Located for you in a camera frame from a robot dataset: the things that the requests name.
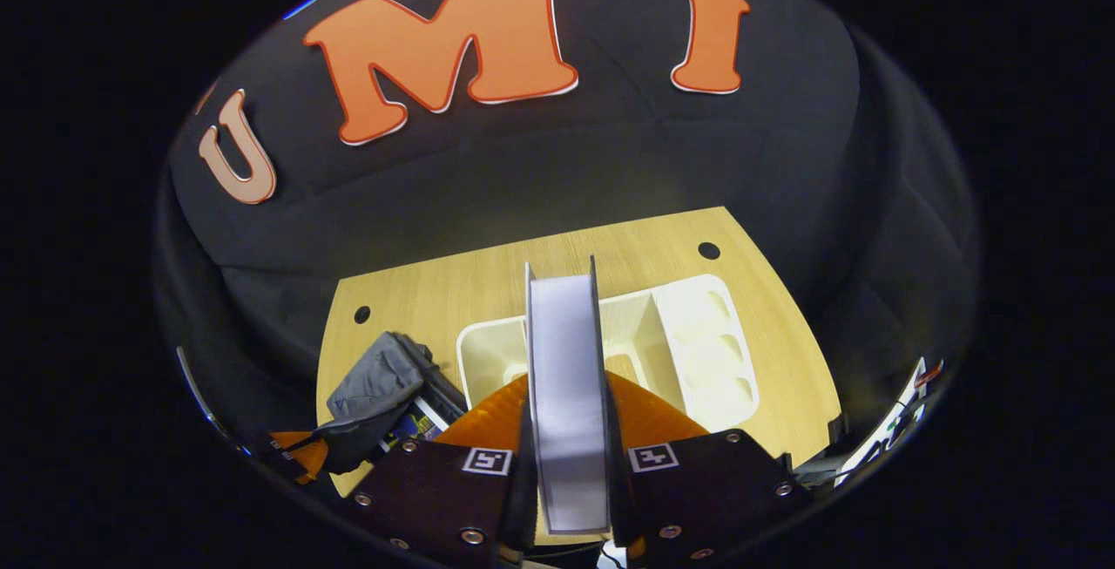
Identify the grey schoolbag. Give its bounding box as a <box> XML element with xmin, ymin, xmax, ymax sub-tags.
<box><xmin>314</xmin><ymin>332</ymin><xmax>469</xmax><ymax>476</ymax></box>

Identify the portrait cover book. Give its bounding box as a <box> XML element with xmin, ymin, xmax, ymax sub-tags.
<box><xmin>523</xmin><ymin>257</ymin><xmax>615</xmax><ymax>535</ymax></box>

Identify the white electronics board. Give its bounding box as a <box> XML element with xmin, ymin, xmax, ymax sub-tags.
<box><xmin>836</xmin><ymin>358</ymin><xmax>946</xmax><ymax>487</ymax></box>

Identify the night sky cover book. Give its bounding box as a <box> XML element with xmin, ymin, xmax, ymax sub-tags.
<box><xmin>383</xmin><ymin>395</ymin><xmax>449</xmax><ymax>452</ymax></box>

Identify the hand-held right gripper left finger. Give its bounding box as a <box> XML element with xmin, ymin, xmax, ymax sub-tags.
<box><xmin>344</xmin><ymin>373</ymin><xmax>537</xmax><ymax>569</ymax></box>

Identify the white bookshelf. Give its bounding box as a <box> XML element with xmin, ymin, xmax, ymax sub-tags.
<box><xmin>456</xmin><ymin>273</ymin><xmax>760</xmax><ymax>435</ymax></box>

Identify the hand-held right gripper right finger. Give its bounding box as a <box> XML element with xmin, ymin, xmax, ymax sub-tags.
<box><xmin>601</xmin><ymin>369</ymin><xmax>815</xmax><ymax>569</ymax></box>

